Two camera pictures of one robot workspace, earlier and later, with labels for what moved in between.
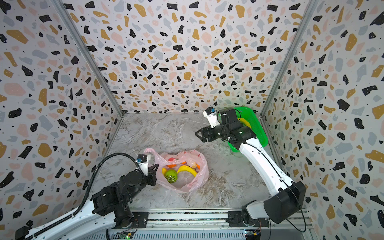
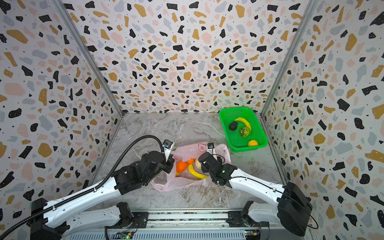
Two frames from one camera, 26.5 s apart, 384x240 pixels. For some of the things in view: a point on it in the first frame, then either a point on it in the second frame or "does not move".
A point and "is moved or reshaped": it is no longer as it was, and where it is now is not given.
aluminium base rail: x=203 y=225 does not move
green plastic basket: x=248 y=114 does not move
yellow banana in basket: x=247 y=123 does not move
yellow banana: x=184 y=168 -> x=195 y=173
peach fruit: x=192 y=164 -> x=198 y=164
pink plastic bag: x=180 y=171 is moved or reshaped
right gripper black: x=204 y=130 -> x=203 y=169
